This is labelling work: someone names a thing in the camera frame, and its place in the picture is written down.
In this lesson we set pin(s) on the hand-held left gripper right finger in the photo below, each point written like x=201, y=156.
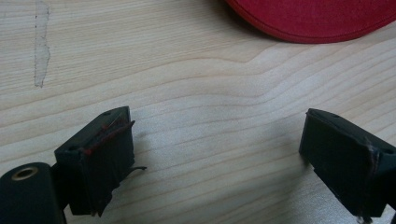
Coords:
x=339, y=155

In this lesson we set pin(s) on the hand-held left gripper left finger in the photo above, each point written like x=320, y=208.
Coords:
x=102, y=161

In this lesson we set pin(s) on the clear tape residue strip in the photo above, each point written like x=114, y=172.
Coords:
x=40, y=56

